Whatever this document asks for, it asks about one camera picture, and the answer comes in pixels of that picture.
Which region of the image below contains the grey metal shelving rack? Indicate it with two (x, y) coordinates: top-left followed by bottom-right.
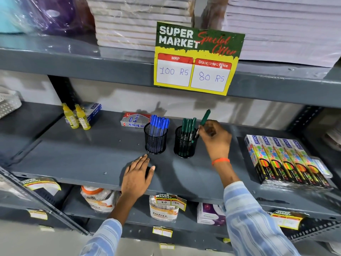
(0, 33), (341, 256)

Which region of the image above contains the person's left forearm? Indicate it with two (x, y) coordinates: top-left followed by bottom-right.
(79, 193), (146, 256)

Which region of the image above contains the teal plastic container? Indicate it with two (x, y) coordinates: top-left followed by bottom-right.
(0, 0), (26, 34)

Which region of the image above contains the curled shelf price tag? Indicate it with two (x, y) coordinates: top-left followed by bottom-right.
(21, 178), (62, 196)

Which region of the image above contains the green capped pen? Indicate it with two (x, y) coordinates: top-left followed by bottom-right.
(195, 109), (211, 139)

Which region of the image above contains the black mesh pen cup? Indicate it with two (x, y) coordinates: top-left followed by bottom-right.
(174, 126), (200, 159)
(144, 123), (168, 154)

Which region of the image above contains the person's right forearm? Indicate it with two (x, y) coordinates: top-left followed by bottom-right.
(212, 158), (301, 256)

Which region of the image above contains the bunch of blue pens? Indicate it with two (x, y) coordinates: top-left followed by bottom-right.
(149, 115), (170, 137)

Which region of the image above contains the white plastic basket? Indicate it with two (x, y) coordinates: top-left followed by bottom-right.
(0, 86), (22, 119)

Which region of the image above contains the person's left hand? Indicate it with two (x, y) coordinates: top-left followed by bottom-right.
(121, 154), (156, 196)

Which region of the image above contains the person's right hand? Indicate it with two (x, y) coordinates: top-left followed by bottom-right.
(198, 120), (233, 161)

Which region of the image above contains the wrapped stack of white notebooks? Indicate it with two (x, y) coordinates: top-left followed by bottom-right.
(222, 0), (341, 68)
(85, 0), (195, 52)

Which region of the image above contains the purple and white box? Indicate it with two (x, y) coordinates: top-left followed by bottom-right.
(197, 202), (226, 226)

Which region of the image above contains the purple plastic wrapped container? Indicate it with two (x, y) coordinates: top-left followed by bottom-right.
(16, 0), (95, 36)

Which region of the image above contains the yellow glue bottle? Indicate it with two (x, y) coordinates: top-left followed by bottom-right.
(75, 104), (91, 130)
(62, 103), (80, 129)

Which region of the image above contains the orange and white bag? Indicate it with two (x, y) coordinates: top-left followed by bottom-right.
(81, 186), (119, 213)

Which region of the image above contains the clear packet with orange label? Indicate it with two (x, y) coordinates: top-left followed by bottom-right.
(149, 195), (179, 222)

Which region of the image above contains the blue and white box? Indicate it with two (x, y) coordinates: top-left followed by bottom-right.
(80, 103), (102, 123)

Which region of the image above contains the bunch of green pens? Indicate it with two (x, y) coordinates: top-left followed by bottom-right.
(181, 118), (197, 143)

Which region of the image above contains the green yellow offer sign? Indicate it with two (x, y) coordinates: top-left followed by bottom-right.
(153, 22), (245, 96)

